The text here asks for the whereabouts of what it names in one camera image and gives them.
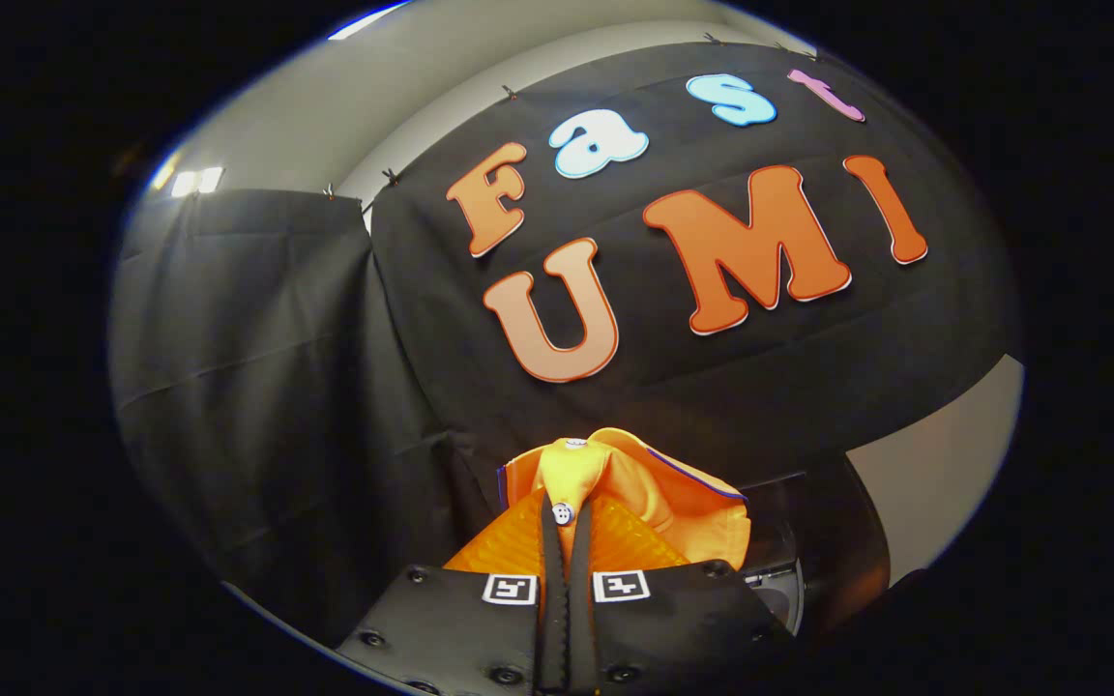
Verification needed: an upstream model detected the yellow orange shirt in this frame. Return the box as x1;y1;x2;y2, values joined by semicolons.
497;427;752;573

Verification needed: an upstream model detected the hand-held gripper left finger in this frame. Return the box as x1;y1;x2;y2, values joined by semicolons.
337;491;570;696

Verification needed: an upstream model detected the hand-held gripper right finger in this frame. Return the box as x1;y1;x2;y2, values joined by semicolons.
567;493;796;696

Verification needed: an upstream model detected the black backdrop cloth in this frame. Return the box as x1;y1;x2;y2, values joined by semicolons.
110;39;1020;649

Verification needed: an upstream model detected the dark washing machine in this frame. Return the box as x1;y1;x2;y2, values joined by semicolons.
739;460;894;641

